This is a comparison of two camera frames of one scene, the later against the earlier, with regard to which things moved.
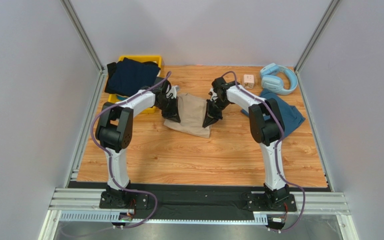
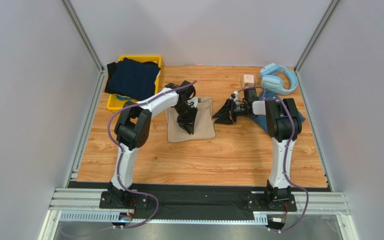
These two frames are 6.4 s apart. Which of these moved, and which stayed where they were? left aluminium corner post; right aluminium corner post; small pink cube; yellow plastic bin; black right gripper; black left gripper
Moved: black right gripper; black left gripper
Stayed: yellow plastic bin; left aluminium corner post; small pink cube; right aluminium corner post
